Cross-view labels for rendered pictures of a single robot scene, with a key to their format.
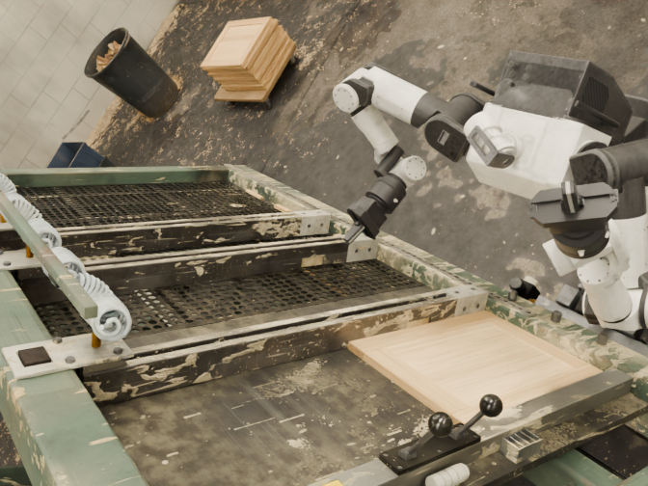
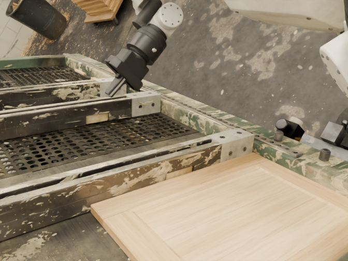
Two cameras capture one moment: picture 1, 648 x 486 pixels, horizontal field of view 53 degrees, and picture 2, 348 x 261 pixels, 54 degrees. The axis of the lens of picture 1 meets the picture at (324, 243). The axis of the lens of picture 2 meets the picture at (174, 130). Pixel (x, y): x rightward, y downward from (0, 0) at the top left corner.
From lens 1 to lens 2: 0.85 m
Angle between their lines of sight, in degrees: 3
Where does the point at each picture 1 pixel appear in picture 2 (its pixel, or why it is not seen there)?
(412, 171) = (168, 18)
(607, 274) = not seen: outside the picture
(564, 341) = (336, 183)
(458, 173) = (237, 49)
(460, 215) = (240, 79)
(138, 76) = (39, 13)
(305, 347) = (25, 220)
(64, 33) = not seen: outside the picture
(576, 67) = not seen: outside the picture
